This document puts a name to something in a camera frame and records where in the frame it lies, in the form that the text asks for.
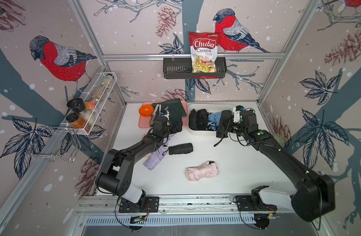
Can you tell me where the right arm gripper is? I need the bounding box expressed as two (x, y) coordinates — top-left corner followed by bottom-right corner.
(220, 118), (247, 138)

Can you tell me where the black sleeved umbrella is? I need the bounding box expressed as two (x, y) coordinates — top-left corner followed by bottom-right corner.
(213, 110), (234, 147)

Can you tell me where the light blue umbrella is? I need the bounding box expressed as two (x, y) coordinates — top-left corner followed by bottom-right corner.
(215, 112), (222, 126)

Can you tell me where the black cased compact umbrella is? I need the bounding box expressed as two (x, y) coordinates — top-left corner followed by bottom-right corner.
(168, 143), (193, 155)

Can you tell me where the blue patterned umbrella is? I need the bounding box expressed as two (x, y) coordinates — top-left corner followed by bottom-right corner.
(207, 113), (216, 131)

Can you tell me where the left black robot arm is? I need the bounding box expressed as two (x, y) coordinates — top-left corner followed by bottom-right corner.
(95, 116), (183, 204)

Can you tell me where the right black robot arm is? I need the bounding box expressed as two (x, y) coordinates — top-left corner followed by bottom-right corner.
(233, 109), (336, 222)

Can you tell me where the lavender folded umbrella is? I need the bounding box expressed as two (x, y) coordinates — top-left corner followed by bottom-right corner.
(144, 134), (174, 170)

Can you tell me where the cream storage box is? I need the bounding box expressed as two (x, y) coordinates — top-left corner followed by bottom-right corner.
(188, 103), (235, 137)

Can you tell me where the pink folded umbrella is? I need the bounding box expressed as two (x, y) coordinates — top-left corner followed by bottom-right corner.
(185, 161), (219, 182)

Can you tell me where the pink plastic tray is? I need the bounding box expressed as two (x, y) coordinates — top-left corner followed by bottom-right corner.
(138, 100), (188, 128)

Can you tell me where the dark green cloth napkin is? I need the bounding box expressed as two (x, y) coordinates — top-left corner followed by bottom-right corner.
(153, 98), (186, 122)

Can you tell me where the green lidded glass jar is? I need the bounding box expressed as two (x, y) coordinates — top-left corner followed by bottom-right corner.
(274, 134), (287, 147)

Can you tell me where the orange spice jar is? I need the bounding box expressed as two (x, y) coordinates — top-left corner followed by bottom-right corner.
(65, 113), (88, 129)

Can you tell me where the black lidded spice jar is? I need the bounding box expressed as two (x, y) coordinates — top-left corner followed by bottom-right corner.
(66, 98), (86, 114)

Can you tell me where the Chuba cassava chips bag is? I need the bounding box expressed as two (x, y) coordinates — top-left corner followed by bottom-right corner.
(189, 32), (219, 73)

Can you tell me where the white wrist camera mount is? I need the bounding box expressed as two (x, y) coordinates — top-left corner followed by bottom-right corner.
(233, 106), (241, 123)

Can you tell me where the white handled knife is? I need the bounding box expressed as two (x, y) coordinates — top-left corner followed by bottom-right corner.
(150, 104), (160, 126)

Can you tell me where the black wall basket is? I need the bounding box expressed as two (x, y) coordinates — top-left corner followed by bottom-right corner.
(163, 56), (228, 80)

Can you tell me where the white wire spice rack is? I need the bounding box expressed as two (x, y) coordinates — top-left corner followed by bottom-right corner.
(66, 72), (117, 135)

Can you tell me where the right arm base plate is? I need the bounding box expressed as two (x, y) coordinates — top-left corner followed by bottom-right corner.
(232, 195), (278, 212)

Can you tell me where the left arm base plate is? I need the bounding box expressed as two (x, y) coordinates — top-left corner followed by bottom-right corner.
(118, 196), (160, 213)

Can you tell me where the wire hook rack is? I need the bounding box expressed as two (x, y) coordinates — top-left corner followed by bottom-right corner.
(26, 124), (81, 163)

